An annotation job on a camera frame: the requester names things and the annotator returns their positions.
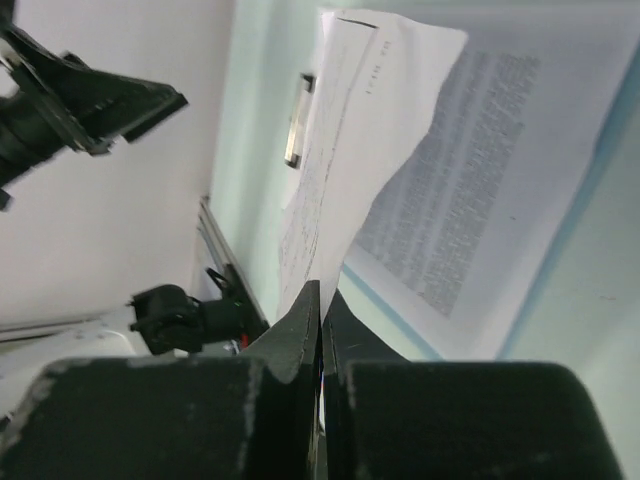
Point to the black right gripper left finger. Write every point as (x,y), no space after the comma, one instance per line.
(252,416)

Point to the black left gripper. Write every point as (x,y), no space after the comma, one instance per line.
(59,101)

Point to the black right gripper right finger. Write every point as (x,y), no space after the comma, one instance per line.
(387,417)

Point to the text paper sheet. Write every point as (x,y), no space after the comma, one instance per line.
(454,241)

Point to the metal folder clip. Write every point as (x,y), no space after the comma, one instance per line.
(298,120)

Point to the blue clipboard folder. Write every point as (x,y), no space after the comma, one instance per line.
(578,279)

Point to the table form paper sheet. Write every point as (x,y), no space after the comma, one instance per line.
(374,101)

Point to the left aluminium frame post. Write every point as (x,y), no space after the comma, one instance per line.
(229,268)

